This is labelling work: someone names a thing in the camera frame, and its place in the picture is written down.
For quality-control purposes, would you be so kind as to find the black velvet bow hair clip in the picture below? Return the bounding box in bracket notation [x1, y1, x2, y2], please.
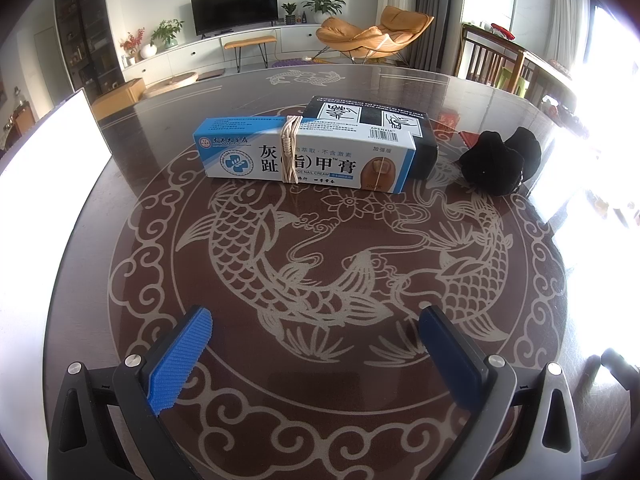
[458, 127, 542, 196]

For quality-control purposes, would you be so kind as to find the blue white ointment box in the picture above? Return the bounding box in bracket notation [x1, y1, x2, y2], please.
[193, 116, 416, 194]

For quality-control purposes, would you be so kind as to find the black cardboard box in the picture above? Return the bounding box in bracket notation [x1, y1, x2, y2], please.
[303, 96, 438, 180]

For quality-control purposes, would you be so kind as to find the red packet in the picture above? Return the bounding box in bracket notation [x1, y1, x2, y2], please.
[434, 110, 480, 148]

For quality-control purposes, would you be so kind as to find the cardboard box on floor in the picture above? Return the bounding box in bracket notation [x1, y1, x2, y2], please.
[91, 78, 146, 122]

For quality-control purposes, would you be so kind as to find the wooden dining chair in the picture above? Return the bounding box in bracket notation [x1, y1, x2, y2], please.
[454, 23, 528, 98]

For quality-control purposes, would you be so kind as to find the red flower vase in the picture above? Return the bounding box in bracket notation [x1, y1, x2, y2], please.
[119, 27, 144, 62]

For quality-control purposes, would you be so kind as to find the green potted plant left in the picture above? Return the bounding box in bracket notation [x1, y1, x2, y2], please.
[151, 18, 184, 50]

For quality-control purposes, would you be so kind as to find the green potted plant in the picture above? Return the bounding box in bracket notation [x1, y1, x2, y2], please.
[303, 0, 346, 23]
[151, 18, 184, 50]

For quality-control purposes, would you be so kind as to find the dark display cabinet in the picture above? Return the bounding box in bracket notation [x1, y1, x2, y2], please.
[54, 0, 124, 104]

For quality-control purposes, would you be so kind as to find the small wooden bench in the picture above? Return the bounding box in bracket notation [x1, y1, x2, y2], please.
[224, 35, 277, 73]

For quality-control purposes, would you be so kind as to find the orange lounge chair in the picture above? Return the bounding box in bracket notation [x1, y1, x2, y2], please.
[316, 6, 434, 62]

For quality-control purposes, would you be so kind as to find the white tv cabinet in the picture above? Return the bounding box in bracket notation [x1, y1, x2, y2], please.
[122, 24, 324, 86]

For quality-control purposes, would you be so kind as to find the grey curtain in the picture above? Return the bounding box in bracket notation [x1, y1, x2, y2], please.
[409, 0, 463, 75]

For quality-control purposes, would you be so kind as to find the black flat television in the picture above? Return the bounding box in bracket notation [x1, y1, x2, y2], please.
[191, 0, 279, 36]

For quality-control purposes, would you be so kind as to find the small dark potted plant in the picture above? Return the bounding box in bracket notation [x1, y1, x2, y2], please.
[281, 2, 297, 25]

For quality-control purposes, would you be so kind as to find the green potted plant right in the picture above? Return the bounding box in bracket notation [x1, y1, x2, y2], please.
[303, 0, 346, 23]

